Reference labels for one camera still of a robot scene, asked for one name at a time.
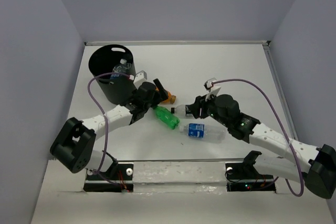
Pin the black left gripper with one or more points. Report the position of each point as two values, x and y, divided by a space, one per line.
157 95

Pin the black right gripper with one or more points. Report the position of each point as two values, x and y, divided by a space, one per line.
200 103

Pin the orange juice bottle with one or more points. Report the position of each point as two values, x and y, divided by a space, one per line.
169 98

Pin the clear crushed label-less bottle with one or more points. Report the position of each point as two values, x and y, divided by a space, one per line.
122 67

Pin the clear bottle blue-green label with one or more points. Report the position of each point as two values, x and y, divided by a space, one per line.
116 75

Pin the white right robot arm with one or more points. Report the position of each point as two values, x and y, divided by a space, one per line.
296 161

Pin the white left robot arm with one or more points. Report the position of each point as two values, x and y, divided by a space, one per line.
74 144

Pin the black plastic bin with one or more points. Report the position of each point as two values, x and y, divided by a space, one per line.
102 62

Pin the clear bottle black label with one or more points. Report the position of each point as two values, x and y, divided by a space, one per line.
182 110

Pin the green plastic bottle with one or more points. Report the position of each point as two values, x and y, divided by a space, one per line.
165 116

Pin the clear bottle blue label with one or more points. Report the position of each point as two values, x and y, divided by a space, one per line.
204 132

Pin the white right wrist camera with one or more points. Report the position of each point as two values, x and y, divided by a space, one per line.
212 88

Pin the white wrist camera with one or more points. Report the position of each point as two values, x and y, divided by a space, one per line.
212 88
138 79

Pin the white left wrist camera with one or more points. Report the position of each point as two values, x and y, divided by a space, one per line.
138 79

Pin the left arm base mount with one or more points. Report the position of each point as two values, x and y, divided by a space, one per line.
117 180

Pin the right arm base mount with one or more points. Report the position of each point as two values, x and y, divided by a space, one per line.
239 180

